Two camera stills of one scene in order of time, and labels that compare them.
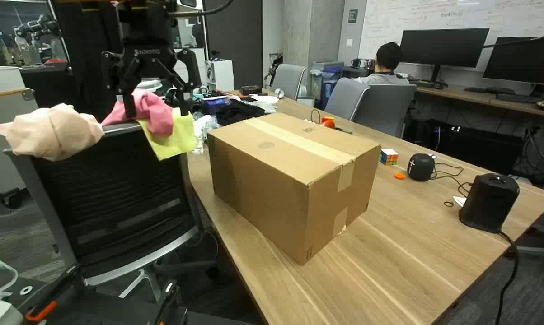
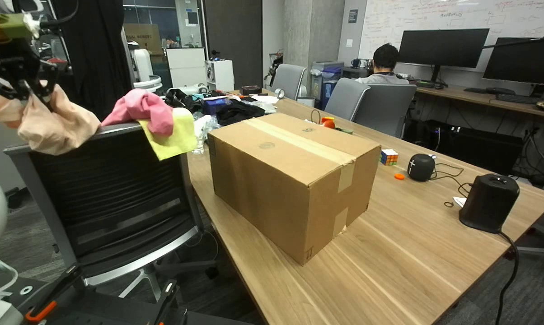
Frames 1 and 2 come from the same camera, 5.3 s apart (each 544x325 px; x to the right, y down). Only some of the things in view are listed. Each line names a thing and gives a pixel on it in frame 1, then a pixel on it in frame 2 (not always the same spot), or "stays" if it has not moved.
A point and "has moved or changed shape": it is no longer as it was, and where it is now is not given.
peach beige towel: (51, 131) has moved or changed shape
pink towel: (146, 106) stays
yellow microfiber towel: (179, 140) stays
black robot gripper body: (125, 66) -> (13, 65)
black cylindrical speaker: (488, 200) stays
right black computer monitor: (526, 57) stays
